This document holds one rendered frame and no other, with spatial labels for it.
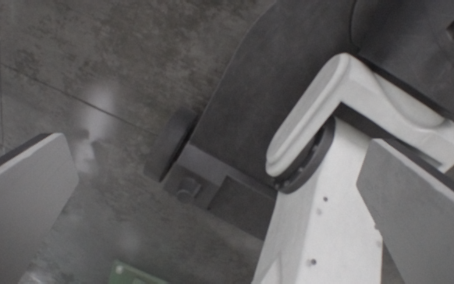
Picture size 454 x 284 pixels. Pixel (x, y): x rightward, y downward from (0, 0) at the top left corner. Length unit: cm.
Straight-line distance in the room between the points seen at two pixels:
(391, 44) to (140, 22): 56
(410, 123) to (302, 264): 20
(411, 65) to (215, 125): 35
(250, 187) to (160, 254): 66
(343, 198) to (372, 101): 12
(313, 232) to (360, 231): 7
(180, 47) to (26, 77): 51
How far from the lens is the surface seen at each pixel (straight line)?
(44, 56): 92
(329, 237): 32
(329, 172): 35
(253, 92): 50
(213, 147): 56
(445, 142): 40
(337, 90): 34
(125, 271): 128
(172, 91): 73
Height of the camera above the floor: 65
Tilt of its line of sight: 61 degrees down
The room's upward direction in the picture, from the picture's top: 159 degrees counter-clockwise
